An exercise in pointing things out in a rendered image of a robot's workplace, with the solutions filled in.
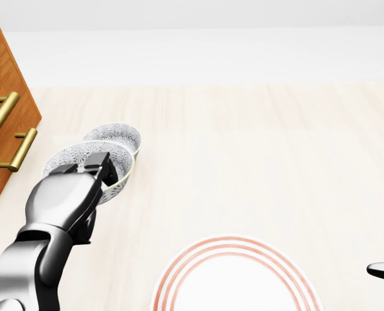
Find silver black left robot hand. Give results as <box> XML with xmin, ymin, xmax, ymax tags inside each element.
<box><xmin>25</xmin><ymin>151</ymin><xmax>119</xmax><ymax>246</ymax></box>

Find patterned grey bowl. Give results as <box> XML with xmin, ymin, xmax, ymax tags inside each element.
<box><xmin>43</xmin><ymin>141</ymin><xmax>136</xmax><ymax>206</ymax></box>
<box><xmin>82</xmin><ymin>122</ymin><xmax>143</xmax><ymax>161</ymax></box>

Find white plate with red rings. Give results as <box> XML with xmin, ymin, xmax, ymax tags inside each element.
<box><xmin>150</xmin><ymin>233</ymin><xmax>326</xmax><ymax>311</ymax></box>

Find brass drawer handle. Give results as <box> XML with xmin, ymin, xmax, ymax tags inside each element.
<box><xmin>0</xmin><ymin>127</ymin><xmax>38</xmax><ymax>172</ymax></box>
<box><xmin>0</xmin><ymin>91</ymin><xmax>21</xmax><ymax>137</ymax></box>

